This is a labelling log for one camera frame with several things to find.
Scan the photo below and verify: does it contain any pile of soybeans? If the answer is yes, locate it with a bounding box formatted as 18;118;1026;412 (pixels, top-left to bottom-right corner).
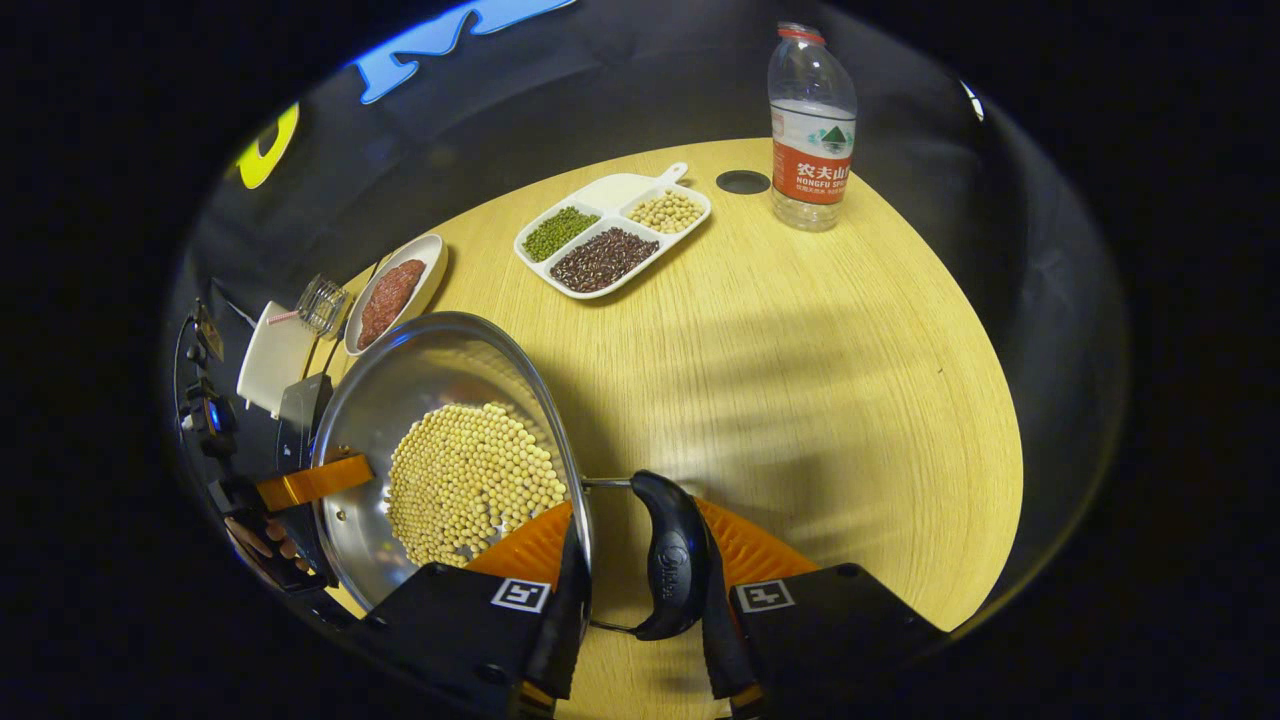
385;402;569;569

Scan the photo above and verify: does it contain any black induction cooktop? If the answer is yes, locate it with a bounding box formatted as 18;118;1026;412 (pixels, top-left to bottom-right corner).
275;373;334;476

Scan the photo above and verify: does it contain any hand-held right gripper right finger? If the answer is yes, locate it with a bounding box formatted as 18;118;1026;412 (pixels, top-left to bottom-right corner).
695;497;951;716

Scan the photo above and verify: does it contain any metal wire basket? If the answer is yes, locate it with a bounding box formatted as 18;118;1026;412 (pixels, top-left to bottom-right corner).
297;274;353;339

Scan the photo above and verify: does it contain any steel pot with black handles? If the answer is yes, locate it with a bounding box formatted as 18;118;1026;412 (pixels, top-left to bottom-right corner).
310;310;713;641

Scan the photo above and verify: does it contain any clear plastic water bottle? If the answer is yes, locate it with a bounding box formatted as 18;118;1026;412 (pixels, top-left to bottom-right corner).
767;22;859;233

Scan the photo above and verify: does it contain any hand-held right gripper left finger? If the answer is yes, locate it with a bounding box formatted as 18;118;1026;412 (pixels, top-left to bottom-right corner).
355;500;593;716

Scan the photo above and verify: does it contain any white toaster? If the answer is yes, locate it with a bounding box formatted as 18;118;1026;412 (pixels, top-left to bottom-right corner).
236;300;319;419

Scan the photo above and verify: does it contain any white divided bean dish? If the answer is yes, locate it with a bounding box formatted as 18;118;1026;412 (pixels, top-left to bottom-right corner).
513;162;713;300

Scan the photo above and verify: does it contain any round white plate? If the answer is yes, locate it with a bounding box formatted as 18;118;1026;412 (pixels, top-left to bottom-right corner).
344;233;448;358

